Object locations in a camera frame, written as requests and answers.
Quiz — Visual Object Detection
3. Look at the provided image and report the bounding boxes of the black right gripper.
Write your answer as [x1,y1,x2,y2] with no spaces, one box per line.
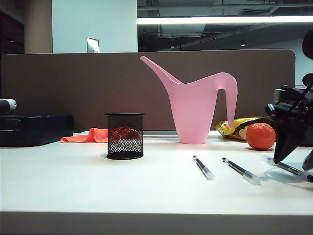
[265,83,313,172]

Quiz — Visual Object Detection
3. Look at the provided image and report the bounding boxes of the black gel pen clear cap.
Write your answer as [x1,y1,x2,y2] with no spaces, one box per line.
[193,155,216,181]
[263,155,313,183]
[222,157,262,186]

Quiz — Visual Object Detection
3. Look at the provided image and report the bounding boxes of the black mesh pen basket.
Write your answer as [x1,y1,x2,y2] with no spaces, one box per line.
[104,112,145,161]

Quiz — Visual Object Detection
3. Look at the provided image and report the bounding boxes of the orange round fruit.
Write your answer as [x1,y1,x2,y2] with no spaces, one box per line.
[246,123,276,150]

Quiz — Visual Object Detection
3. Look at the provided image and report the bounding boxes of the yellow potato chips bag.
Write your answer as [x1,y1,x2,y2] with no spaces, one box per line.
[214,117,278,142]

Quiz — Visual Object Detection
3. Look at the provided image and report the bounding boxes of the black round knob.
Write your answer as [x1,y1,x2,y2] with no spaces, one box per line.
[302,73,313,87]

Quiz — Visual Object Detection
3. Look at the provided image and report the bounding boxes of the pink plastic watering can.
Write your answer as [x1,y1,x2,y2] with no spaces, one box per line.
[140,55,238,144]

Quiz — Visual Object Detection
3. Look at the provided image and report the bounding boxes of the white ceiling light strip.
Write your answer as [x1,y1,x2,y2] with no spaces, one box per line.
[136,15,313,25]

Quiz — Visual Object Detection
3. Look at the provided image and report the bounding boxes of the orange cloth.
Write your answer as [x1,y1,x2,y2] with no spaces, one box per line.
[60,125,140,143]

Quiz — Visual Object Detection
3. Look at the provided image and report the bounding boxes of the brown desk partition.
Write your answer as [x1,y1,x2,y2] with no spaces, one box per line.
[0,49,296,133]

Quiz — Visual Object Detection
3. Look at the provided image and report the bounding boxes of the black plastic case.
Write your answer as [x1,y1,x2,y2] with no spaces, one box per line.
[0,114,74,148]

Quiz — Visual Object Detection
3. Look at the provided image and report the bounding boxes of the grey white cylindrical tool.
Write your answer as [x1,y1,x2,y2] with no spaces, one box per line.
[0,98,17,115]

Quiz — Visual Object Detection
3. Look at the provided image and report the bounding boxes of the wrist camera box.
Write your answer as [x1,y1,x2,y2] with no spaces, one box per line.
[273,87,291,105]

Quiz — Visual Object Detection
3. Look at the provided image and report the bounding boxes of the metal wall plate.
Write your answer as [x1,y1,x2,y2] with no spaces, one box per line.
[86,37,100,53]

